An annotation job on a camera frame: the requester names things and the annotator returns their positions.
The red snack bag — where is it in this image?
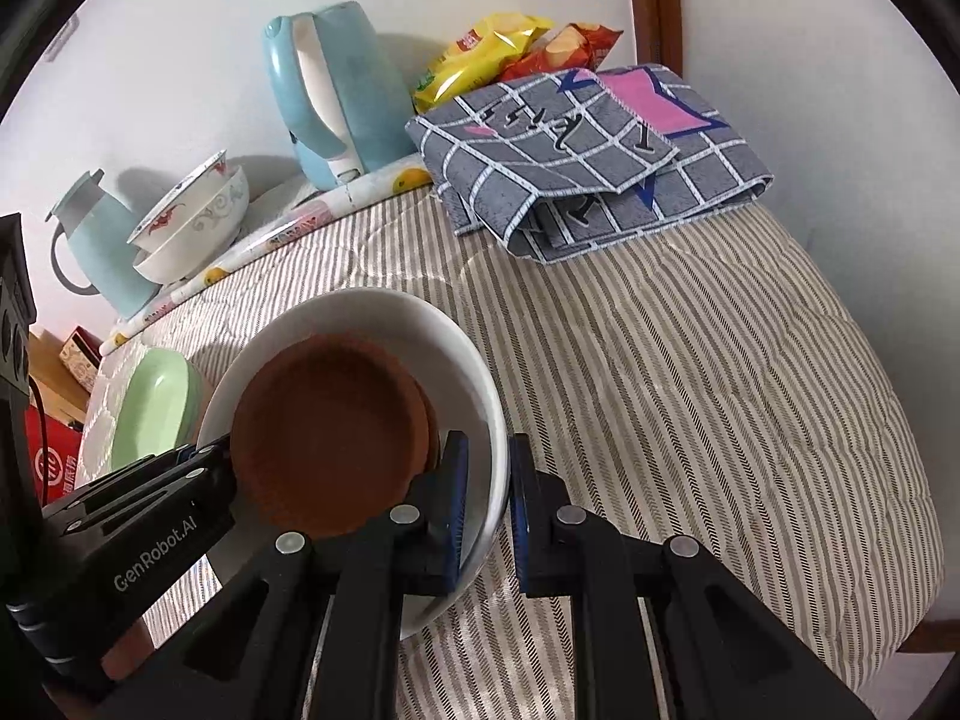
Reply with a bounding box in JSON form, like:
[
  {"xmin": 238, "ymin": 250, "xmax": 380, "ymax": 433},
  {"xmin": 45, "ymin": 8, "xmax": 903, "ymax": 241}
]
[{"xmin": 499, "ymin": 22, "xmax": 625, "ymax": 83}]

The grey checked cloth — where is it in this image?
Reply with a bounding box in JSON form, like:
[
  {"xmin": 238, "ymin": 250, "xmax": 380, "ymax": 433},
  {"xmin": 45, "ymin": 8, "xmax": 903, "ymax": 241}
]
[{"xmin": 405, "ymin": 64, "xmax": 775, "ymax": 265}]

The wooden door frame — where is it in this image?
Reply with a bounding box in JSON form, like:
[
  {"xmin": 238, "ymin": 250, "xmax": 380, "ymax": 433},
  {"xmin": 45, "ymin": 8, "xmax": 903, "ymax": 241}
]
[{"xmin": 622, "ymin": 0, "xmax": 685, "ymax": 76}]

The striped quilt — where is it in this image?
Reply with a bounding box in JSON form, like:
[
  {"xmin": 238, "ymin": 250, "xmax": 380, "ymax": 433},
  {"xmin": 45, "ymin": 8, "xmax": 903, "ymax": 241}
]
[{"xmin": 75, "ymin": 184, "xmax": 946, "ymax": 720}]

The yellow snack bag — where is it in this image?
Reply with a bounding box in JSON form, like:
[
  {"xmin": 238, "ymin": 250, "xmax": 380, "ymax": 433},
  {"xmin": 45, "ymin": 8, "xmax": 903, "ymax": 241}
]
[{"xmin": 411, "ymin": 13, "xmax": 554, "ymax": 113}]

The rolled fruit print tablecloth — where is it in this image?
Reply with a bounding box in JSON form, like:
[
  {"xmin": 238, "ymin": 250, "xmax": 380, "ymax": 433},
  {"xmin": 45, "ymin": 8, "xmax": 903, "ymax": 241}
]
[{"xmin": 99, "ymin": 154, "xmax": 436, "ymax": 357}]

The light green oval dish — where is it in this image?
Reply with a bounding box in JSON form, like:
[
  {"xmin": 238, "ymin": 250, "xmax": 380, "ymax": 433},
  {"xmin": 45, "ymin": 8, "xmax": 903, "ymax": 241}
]
[{"xmin": 111, "ymin": 347, "xmax": 215, "ymax": 477}]

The brown cardboard box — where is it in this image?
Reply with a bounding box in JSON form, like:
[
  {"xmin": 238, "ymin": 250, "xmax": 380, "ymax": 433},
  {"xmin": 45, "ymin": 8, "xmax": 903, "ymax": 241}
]
[{"xmin": 26, "ymin": 330, "xmax": 87, "ymax": 421}]

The light blue thermos jug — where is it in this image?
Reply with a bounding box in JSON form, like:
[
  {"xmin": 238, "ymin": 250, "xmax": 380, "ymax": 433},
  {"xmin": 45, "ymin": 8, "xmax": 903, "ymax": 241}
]
[{"xmin": 45, "ymin": 170, "xmax": 162, "ymax": 320}]

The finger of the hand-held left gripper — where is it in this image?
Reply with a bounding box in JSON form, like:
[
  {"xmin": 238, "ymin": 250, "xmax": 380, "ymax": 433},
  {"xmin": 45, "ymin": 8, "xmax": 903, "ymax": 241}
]
[
  {"xmin": 41, "ymin": 456, "xmax": 245, "ymax": 541},
  {"xmin": 45, "ymin": 431, "xmax": 233, "ymax": 507}
]

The white bowl with red pattern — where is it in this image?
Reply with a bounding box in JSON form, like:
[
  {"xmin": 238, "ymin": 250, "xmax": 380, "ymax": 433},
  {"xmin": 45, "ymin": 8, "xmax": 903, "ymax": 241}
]
[{"xmin": 126, "ymin": 150, "xmax": 230, "ymax": 248}]

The red paper bag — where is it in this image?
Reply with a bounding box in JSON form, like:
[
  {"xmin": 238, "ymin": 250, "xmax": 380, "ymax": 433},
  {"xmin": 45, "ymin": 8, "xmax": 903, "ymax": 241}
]
[{"xmin": 22, "ymin": 405, "xmax": 83, "ymax": 507}]

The brown bowl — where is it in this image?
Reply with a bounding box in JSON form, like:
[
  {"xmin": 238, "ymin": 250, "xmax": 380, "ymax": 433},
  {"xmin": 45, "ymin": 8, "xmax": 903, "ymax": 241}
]
[{"xmin": 229, "ymin": 334, "xmax": 440, "ymax": 541}]

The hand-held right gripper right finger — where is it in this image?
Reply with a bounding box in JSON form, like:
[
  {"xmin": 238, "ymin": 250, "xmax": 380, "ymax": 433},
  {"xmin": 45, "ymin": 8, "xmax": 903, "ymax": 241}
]
[{"xmin": 508, "ymin": 433, "xmax": 875, "ymax": 720}]

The black cable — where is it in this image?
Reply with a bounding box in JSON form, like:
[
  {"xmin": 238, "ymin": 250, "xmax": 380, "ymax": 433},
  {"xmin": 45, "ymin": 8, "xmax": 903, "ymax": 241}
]
[{"xmin": 28, "ymin": 379, "xmax": 50, "ymax": 503}]

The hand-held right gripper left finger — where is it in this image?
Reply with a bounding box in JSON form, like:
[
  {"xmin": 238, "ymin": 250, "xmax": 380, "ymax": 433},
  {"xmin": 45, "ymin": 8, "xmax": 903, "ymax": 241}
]
[{"xmin": 86, "ymin": 431, "xmax": 472, "ymax": 720}]

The plain white bowl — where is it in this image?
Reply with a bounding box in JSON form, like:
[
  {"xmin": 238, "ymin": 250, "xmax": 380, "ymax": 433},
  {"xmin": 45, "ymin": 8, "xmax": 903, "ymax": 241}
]
[{"xmin": 196, "ymin": 286, "xmax": 511, "ymax": 642}]

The light blue electric kettle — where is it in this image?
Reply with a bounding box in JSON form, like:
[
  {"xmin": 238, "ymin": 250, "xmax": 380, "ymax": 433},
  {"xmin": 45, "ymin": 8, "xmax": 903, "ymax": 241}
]
[{"xmin": 262, "ymin": 1, "xmax": 417, "ymax": 192}]

